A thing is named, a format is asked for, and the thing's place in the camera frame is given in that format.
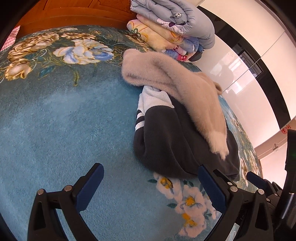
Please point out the blue floral bedspread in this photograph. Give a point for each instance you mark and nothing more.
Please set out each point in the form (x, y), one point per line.
(57, 127)

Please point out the wooden bed frame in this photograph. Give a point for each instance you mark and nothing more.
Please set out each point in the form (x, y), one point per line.
(69, 11)

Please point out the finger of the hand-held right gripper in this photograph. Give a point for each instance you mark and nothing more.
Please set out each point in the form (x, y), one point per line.
(255, 179)

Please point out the red door decoration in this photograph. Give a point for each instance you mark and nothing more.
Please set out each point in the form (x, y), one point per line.
(286, 129)

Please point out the dark grey white-striped garment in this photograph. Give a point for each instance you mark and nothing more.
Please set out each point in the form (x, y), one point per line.
(166, 143)

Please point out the pink checkered cloth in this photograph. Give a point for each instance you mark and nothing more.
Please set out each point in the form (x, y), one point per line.
(13, 34)

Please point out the grey-blue folded quilt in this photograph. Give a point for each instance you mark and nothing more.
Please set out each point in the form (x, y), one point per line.
(185, 18)

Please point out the beige fuzzy sweater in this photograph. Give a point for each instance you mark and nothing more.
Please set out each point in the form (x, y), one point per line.
(180, 85)

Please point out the white glossy wardrobe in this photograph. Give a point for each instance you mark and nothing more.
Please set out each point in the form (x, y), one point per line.
(254, 34)

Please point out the yellow floral folded blanket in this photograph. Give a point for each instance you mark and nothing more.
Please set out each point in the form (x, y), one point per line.
(150, 30)

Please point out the white room door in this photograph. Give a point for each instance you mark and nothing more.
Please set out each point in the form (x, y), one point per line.
(272, 136)

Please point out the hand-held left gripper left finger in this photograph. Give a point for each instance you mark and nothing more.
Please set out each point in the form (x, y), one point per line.
(89, 185)

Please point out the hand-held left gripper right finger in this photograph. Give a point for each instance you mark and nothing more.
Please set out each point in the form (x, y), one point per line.
(211, 187)

